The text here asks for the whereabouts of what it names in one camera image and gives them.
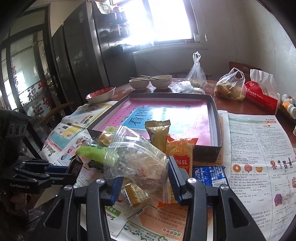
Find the blue snack packet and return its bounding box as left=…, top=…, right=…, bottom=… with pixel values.
left=193, top=166, right=229, bottom=187

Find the green snack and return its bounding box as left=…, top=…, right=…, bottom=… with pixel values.
left=75, top=145, right=115, bottom=166

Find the orange snack packet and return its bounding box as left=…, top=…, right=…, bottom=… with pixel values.
left=166, top=135, right=198, bottom=177

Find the clear bag with round cake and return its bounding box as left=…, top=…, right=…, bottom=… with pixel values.
left=104, top=126, right=171, bottom=203

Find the gold yellow snack packet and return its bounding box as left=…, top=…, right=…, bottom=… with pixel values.
left=145, top=120, right=171, bottom=153

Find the yellow wafer snack clear wrap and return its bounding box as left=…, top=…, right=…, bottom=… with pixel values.
left=121, top=183, right=149, bottom=209

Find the front orange newspaper sheet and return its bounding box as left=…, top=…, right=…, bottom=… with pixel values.
left=79, top=162, right=213, bottom=241

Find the left newspaper sheet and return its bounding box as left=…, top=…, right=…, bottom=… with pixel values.
left=40, top=101, right=116, bottom=166

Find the grey cardboard box lid tray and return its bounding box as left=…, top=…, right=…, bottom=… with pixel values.
left=88, top=93, right=222, bottom=163

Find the right newspaper sheet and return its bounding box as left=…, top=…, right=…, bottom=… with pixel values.
left=218, top=110, right=295, bottom=240

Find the red rimmed white bowl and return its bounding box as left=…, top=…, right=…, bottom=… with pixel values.
left=85, top=86, right=116, bottom=104

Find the crumpled clear plastic wrap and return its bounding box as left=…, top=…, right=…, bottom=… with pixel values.
left=169, top=81, right=205, bottom=94

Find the dark refrigerator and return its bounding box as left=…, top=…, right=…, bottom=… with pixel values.
left=51, top=1, right=110, bottom=111

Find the white bowl left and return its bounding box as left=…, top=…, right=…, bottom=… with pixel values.
left=129, top=79, right=150, bottom=90

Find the plastic bag of pastries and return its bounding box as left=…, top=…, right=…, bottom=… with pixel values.
left=214, top=67, right=245, bottom=101

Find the white bowl right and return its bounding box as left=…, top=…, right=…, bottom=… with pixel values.
left=150, top=75, right=172, bottom=89

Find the tied clear plastic bag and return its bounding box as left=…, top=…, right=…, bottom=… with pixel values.
left=185, top=51, right=207, bottom=88

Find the chopstick on right bowl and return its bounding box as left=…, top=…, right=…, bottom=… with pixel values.
left=140, top=75, right=159, bottom=79

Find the chopstick on bowl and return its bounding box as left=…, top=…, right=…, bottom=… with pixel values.
left=130, top=77, right=150, bottom=81
left=140, top=75, right=159, bottom=79

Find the chopstick on left bowl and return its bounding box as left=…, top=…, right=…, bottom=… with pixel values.
left=130, top=77, right=150, bottom=81

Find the red tissue pack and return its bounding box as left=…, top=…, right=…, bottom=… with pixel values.
left=244, top=69, right=280, bottom=115

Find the white orange pill bottle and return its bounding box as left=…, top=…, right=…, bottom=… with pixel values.
left=282, top=101, right=296, bottom=120

